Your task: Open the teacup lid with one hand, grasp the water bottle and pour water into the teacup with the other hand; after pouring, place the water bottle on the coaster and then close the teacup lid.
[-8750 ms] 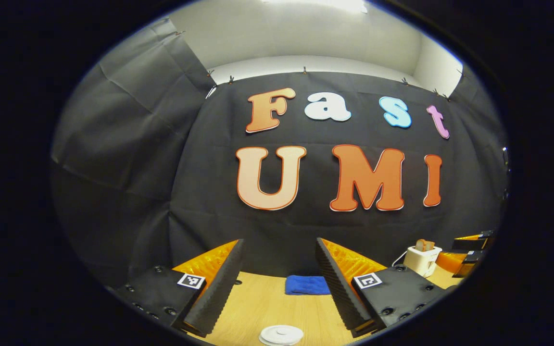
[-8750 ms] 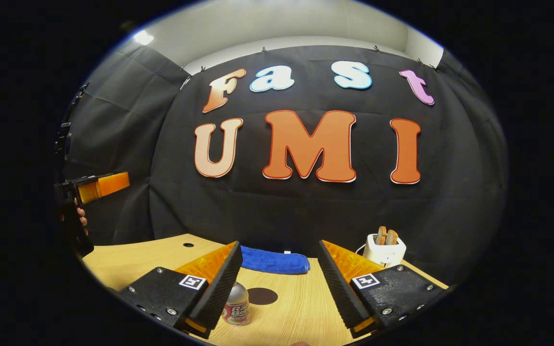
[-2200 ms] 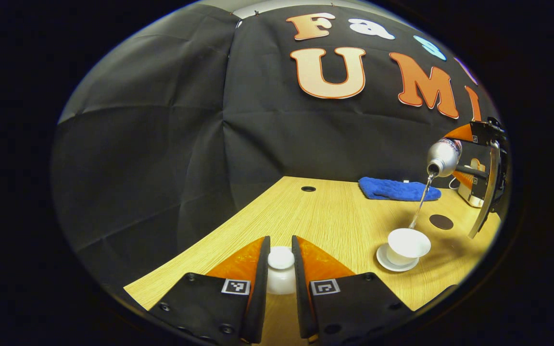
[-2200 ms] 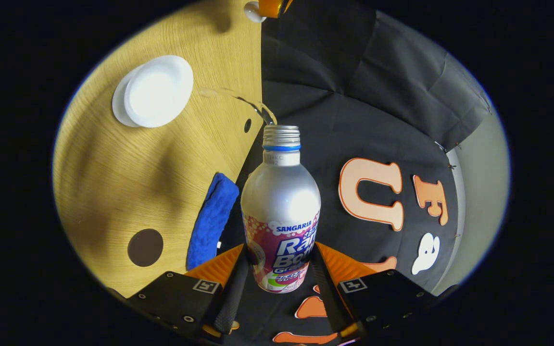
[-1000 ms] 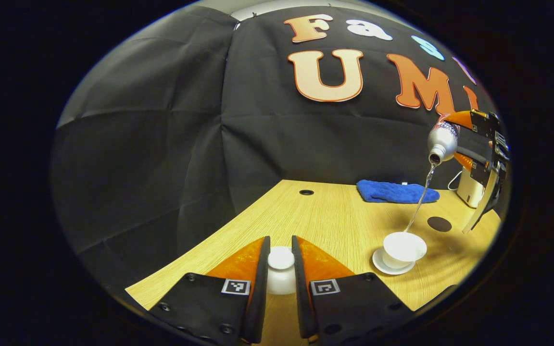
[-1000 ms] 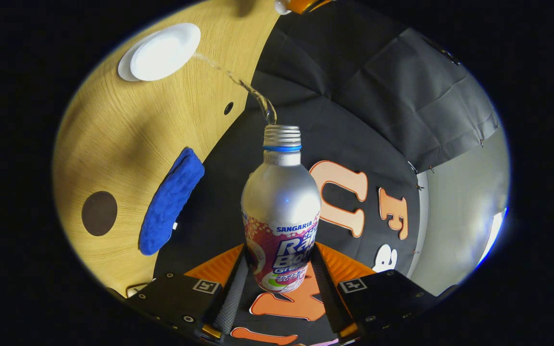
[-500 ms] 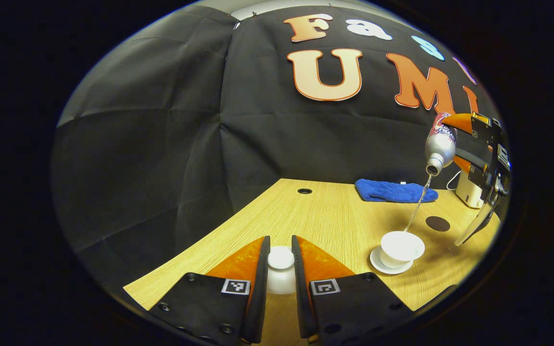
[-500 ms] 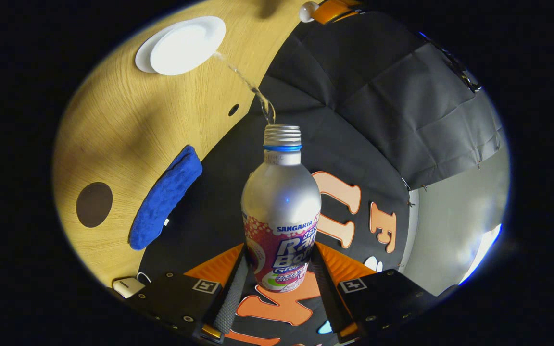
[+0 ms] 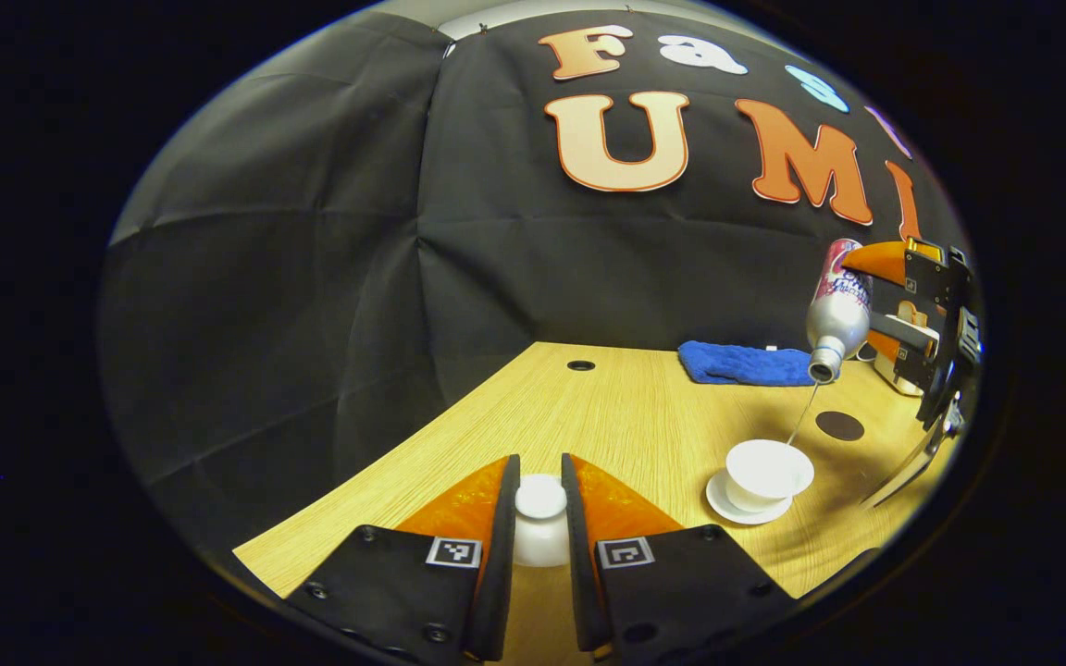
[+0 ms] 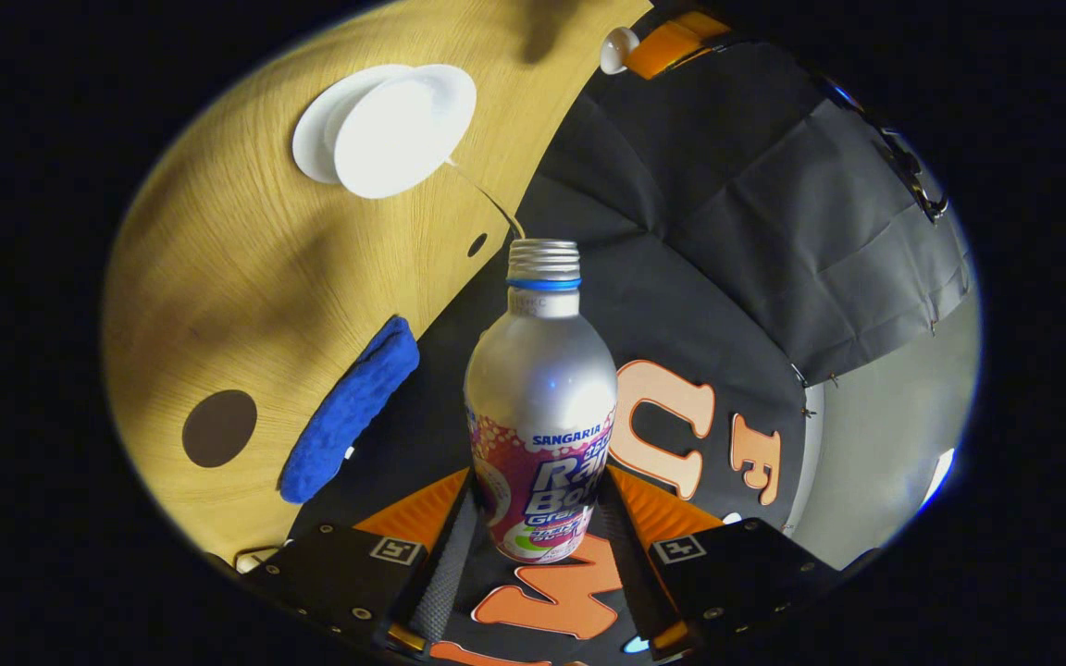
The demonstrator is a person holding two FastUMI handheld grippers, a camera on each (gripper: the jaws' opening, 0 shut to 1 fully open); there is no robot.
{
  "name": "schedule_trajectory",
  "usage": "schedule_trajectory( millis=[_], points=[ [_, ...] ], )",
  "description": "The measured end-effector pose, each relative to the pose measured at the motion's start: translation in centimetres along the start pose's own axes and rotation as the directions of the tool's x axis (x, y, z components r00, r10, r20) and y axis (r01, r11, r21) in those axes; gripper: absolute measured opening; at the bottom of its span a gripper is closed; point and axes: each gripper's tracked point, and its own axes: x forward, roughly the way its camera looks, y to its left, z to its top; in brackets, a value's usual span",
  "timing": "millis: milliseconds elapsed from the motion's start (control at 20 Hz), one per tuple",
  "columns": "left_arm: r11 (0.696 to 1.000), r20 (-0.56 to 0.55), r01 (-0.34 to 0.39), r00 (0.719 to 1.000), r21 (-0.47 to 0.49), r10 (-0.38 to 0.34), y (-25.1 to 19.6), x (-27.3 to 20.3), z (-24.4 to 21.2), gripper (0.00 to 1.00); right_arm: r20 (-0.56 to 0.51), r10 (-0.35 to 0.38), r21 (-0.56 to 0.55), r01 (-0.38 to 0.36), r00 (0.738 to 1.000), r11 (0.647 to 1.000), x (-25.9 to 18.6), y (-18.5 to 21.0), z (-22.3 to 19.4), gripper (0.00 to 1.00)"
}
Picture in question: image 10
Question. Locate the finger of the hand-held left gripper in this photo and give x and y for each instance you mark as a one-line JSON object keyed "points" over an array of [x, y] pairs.
{"points": [[672, 46]]}

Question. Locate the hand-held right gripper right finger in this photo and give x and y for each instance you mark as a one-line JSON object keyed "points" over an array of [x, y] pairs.
{"points": [[625, 564]]}

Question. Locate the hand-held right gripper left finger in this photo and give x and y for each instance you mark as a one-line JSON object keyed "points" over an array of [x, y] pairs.
{"points": [[445, 564]]}

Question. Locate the white teacup lid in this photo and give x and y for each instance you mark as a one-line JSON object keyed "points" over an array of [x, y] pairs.
{"points": [[616, 48]]}

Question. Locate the silver water bottle red label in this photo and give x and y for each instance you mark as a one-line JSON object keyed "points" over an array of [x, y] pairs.
{"points": [[542, 388]]}

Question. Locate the round brown coaster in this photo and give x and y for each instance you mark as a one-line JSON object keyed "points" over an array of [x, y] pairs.
{"points": [[218, 428]]}

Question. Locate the white teacup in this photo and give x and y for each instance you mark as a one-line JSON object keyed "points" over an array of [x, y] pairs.
{"points": [[399, 134]]}

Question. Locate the blue towel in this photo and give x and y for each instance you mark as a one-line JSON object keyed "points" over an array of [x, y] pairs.
{"points": [[348, 416]]}

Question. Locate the dark grey side cloth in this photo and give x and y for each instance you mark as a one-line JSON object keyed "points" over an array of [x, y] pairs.
{"points": [[820, 231]]}

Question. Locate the black backdrop cloth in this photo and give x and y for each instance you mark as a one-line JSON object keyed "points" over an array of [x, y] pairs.
{"points": [[681, 305]]}

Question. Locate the black metal stand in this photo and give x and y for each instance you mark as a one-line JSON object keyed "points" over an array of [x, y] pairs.
{"points": [[908, 166]]}

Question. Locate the ceiling light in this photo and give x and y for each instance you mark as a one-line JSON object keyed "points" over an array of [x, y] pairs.
{"points": [[938, 479]]}

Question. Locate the white saucer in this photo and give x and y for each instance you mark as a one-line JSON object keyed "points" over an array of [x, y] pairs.
{"points": [[316, 139]]}

